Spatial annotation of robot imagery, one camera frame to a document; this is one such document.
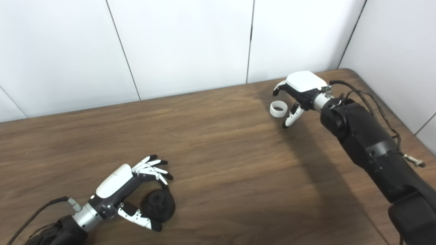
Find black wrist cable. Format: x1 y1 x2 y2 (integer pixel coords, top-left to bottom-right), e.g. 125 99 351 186
325 80 407 159
7 196 82 245

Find white plastic ring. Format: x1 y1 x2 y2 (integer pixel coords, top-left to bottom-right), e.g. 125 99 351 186
270 101 289 118

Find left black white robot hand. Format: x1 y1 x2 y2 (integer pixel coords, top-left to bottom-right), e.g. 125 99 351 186
89 155 174 233

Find loose silver cable plug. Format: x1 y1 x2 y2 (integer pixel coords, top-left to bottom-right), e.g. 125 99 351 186
402 154 426 168

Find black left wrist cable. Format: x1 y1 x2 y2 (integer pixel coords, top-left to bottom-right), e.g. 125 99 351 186
7 196 82 245

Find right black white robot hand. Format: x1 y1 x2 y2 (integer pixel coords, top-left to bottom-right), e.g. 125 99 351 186
272 71 329 129

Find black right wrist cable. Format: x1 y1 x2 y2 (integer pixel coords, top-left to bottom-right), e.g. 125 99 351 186
325 80 407 159

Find round black plastic part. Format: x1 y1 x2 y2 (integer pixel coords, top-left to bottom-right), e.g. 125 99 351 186
140 190 176 224

